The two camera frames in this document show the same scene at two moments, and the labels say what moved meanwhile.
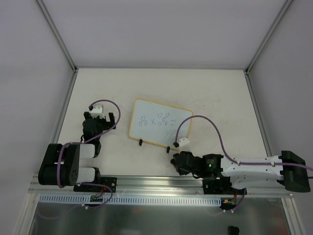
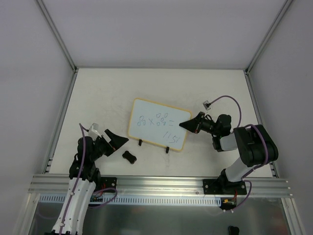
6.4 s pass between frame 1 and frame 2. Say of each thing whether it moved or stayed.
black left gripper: moved
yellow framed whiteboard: stayed
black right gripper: moved
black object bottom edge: stayed
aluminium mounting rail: stayed
